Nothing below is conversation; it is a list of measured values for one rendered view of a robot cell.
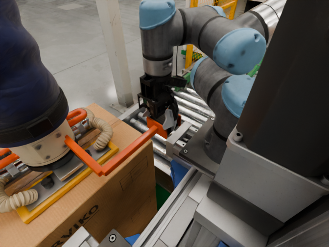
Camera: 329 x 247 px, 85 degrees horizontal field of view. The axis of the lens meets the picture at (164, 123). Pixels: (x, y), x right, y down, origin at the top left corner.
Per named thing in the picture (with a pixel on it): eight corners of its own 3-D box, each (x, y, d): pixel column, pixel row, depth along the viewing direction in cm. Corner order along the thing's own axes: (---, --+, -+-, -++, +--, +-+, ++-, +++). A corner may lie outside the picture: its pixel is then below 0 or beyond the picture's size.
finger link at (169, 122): (162, 139, 58) (154, 114, 53) (174, 129, 61) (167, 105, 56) (170, 141, 56) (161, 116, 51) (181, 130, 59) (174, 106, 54)
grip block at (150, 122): (162, 115, 68) (162, 105, 65) (180, 125, 64) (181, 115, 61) (147, 127, 64) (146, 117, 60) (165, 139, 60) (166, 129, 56)
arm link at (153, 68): (156, 45, 47) (181, 54, 44) (156, 62, 51) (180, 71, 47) (135, 55, 43) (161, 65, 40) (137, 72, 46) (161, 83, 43)
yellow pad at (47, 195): (104, 137, 74) (101, 129, 70) (119, 150, 69) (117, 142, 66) (13, 202, 56) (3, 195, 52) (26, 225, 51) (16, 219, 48)
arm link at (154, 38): (185, 2, 34) (142, 6, 32) (181, 58, 42) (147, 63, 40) (170, -6, 40) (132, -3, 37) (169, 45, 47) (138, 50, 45)
